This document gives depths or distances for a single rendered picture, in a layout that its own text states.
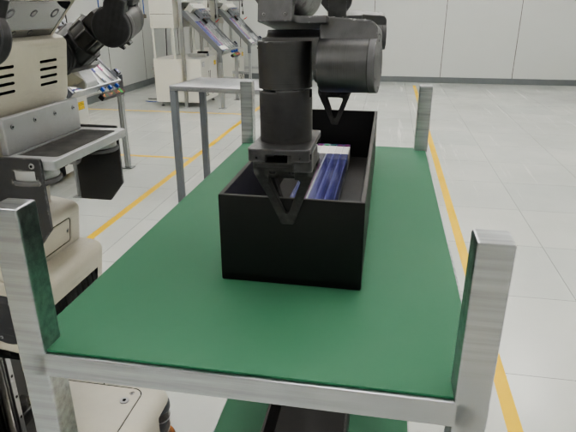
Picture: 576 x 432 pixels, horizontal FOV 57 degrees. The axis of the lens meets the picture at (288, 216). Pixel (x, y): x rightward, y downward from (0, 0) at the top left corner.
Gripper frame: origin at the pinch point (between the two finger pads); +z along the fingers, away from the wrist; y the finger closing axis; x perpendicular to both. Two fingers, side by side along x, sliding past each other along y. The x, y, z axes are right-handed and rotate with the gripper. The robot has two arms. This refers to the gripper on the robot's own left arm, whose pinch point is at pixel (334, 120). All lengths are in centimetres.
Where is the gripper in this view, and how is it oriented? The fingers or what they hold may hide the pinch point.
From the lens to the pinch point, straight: 116.2
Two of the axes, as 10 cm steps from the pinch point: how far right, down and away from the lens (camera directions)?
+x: -9.8, -0.5, 1.7
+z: 0.2, 9.3, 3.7
